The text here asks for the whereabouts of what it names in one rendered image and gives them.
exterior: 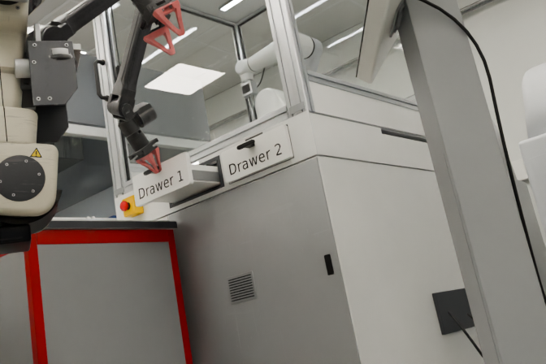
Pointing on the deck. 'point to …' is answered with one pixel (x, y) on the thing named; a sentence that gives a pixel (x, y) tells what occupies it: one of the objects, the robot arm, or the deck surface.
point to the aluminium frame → (304, 82)
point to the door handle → (98, 79)
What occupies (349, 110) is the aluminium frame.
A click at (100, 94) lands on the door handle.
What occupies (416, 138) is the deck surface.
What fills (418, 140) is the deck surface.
